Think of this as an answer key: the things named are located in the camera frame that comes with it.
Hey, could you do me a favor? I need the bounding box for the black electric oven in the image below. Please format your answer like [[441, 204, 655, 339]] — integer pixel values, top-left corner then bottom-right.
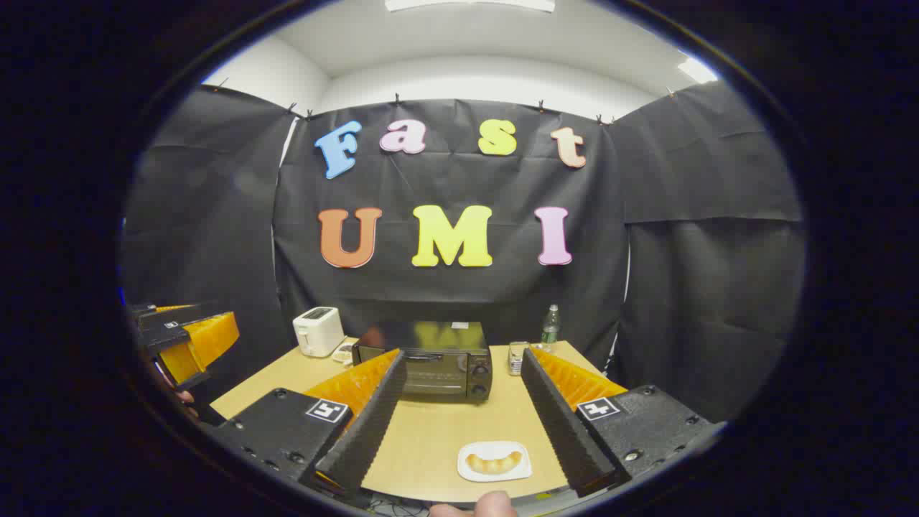
[[352, 321, 493, 403]]

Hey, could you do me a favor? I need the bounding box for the clear water bottle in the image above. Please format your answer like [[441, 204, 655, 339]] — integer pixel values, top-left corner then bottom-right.
[[541, 304, 561, 353]]

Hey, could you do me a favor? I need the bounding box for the white toaster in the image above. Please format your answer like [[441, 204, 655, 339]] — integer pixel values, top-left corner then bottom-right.
[[293, 307, 346, 358]]

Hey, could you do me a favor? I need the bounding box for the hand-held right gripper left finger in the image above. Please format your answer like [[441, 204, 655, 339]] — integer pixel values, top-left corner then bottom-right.
[[212, 349, 408, 496]]

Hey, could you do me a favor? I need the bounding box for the white plate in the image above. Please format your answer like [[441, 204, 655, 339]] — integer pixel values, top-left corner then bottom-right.
[[457, 441, 533, 483]]

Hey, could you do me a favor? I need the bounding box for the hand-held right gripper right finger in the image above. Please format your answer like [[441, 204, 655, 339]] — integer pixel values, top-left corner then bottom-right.
[[521, 348, 719, 498]]

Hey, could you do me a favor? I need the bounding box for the golden bread roll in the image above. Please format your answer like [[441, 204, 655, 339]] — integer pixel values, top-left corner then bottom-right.
[[466, 452, 523, 475]]

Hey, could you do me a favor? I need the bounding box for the ceiling light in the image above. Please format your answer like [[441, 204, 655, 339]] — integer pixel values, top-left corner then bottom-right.
[[677, 56, 719, 85], [384, 0, 557, 14]]

